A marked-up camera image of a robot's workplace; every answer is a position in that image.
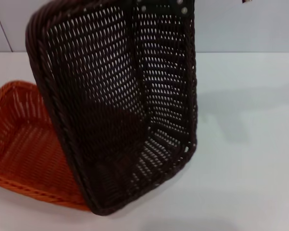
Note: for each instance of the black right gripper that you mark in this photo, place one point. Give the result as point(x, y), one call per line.
point(180, 7)

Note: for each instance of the dark brown woven basket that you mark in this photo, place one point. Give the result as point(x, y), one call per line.
point(91, 96)

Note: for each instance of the orange woven plastic basket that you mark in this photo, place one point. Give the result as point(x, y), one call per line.
point(21, 149)

